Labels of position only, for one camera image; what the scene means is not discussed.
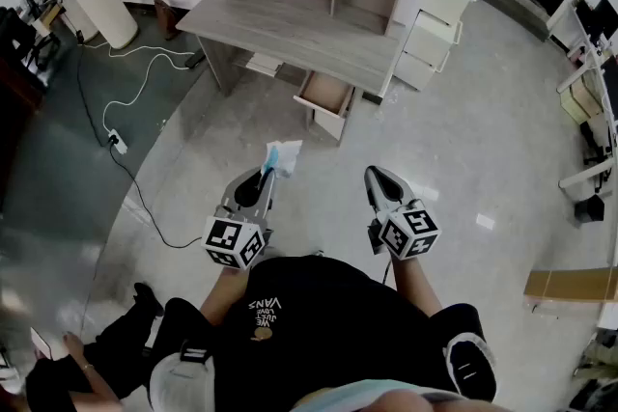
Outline person's right forearm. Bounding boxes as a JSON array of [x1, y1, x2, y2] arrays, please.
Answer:
[[387, 254, 443, 317]]

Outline small black floor box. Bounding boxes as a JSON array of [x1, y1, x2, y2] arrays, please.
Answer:
[[573, 193, 606, 224]]

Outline flat cardboard box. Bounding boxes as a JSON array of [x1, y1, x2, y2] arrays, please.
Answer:
[[522, 266, 618, 305]]

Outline stack of cardboard boxes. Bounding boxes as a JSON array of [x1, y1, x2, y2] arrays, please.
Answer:
[[558, 70, 605, 125]]

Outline white power cable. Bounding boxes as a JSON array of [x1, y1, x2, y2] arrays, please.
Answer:
[[99, 38, 195, 136]]

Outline wooden desk drawer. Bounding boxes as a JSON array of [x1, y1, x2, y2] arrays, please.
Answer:
[[293, 70, 356, 119]]

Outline white power strip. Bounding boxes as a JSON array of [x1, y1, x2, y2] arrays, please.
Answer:
[[106, 128, 129, 155]]

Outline grey wooden desk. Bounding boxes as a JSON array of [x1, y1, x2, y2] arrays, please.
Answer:
[[175, 0, 403, 142]]

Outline person's light face mask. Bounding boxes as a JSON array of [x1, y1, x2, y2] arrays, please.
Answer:
[[289, 378, 464, 412]]

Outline white drawer cabinet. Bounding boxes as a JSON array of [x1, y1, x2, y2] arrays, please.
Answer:
[[392, 0, 479, 92]]

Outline person's black shirt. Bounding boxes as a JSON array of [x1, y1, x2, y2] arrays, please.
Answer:
[[147, 254, 498, 412]]

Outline white frame table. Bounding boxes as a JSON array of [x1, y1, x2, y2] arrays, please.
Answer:
[[554, 0, 618, 190]]

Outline brown bag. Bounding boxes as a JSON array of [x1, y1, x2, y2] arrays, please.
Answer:
[[153, 0, 181, 41]]

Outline white and blue item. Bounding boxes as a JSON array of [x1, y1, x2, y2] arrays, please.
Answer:
[[260, 139, 304, 179]]

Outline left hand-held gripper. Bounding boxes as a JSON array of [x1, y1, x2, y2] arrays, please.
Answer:
[[201, 166, 277, 270]]

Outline black floor cable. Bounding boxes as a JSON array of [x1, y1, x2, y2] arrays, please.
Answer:
[[74, 31, 204, 250]]

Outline person's left forearm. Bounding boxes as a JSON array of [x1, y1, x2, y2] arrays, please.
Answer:
[[198, 262, 253, 327]]

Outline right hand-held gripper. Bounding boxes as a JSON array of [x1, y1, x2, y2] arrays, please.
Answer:
[[363, 165, 442, 261]]

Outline white boards under desk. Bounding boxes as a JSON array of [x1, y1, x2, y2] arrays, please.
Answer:
[[243, 51, 285, 78]]

